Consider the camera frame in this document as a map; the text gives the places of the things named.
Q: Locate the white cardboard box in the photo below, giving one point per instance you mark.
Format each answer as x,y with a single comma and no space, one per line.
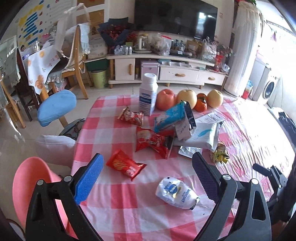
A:
97,46

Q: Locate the black flat television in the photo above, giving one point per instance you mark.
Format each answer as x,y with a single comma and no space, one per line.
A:
173,16

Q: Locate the large red snack packet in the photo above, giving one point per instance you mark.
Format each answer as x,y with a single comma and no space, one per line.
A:
150,141

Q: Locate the colourful bag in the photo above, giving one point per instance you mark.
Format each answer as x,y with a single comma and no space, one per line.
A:
247,90

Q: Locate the white blue label packet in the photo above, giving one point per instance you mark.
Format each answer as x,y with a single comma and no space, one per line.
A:
177,193

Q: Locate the cream television cabinet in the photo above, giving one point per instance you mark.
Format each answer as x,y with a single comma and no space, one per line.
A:
178,74

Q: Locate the small red snack packet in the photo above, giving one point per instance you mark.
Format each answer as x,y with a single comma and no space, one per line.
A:
122,163

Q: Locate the grey cushion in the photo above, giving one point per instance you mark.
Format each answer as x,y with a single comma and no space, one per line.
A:
55,146

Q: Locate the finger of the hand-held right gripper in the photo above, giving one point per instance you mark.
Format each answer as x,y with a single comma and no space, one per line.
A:
261,169

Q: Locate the blue white snack packet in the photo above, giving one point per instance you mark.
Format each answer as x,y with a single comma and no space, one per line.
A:
168,117

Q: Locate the red apple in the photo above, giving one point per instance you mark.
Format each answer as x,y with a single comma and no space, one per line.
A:
165,100

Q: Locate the fruit print cloth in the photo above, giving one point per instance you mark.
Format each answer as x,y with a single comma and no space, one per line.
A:
39,62

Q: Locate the round yellow pear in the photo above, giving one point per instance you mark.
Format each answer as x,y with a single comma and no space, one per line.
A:
185,96

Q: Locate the pink storage box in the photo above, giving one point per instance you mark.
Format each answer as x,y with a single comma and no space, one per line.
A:
150,68

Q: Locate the white covered standing air conditioner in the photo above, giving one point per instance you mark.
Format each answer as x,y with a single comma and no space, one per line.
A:
242,46

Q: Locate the tall yellow pear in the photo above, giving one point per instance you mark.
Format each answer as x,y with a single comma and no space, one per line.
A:
215,98

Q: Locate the stack of books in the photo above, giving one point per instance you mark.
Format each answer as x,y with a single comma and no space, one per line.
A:
175,63

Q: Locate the dark wrapped flower bouquet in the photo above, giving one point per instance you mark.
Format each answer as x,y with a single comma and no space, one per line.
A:
113,32

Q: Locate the green waste bin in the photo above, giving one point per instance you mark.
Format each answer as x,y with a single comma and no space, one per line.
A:
99,78

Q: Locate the blue padded stool seat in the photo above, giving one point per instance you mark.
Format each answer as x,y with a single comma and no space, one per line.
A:
56,106

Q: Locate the light wooden chair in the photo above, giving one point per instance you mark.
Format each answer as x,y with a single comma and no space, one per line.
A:
77,69

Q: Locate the dark wooden chair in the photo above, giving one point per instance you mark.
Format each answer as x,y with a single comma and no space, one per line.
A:
23,88

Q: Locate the crinkled clear bag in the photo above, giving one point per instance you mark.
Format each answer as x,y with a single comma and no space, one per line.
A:
210,49

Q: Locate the orange tangerine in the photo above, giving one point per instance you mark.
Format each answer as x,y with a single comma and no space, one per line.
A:
200,105
201,95

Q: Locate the white washing machine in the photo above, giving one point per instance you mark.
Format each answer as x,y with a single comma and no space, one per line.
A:
270,89

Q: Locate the white paper receipt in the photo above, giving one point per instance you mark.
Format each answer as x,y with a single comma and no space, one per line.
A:
211,117

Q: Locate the red packages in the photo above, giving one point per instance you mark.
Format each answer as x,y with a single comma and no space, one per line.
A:
219,61

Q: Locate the brown cardboard boxes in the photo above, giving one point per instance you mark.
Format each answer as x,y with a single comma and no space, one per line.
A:
194,47

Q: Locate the red twisted snack wrapper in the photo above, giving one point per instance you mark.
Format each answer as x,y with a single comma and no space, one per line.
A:
130,115

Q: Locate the white tissue pack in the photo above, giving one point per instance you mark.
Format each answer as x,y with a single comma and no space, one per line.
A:
203,136

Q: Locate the wall poster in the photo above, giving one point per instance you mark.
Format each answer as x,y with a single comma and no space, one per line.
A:
34,20

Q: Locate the clear plastic bag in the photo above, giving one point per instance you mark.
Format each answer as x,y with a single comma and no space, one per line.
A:
161,44

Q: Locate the dark blue white carton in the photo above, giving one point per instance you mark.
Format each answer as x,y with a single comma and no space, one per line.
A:
185,129

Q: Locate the pack of silver cans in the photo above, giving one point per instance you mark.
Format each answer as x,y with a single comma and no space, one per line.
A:
123,49

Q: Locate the dark cloth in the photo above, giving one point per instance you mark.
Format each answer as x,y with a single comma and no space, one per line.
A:
286,125

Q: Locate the yellow wrapper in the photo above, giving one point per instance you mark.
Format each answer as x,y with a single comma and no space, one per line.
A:
219,154

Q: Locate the brown wooden chair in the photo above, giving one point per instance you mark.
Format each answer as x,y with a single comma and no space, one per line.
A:
11,104

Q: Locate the dark patterned cushion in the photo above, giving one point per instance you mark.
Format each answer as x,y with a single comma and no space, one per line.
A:
72,129

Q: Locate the water bottles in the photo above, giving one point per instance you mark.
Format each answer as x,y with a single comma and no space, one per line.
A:
178,44

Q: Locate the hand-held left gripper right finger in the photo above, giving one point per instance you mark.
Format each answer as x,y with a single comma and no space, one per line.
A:
205,178

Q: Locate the white electric kettle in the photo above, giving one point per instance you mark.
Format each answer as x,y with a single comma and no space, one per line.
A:
141,42

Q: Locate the silver foil packet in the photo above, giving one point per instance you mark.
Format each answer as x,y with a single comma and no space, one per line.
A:
188,151

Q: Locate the red white checkered tablecloth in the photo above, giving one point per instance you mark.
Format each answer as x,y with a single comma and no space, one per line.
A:
120,208

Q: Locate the white tote bag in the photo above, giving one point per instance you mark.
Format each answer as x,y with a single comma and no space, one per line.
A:
61,34

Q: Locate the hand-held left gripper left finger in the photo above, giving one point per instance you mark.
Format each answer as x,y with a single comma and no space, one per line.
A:
89,179

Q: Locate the striped light blue towel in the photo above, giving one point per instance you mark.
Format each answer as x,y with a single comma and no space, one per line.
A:
83,38

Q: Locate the white bottle blue label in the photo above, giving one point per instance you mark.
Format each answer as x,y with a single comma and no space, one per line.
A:
148,97

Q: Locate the dark green crate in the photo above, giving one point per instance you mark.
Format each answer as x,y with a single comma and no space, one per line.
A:
97,64

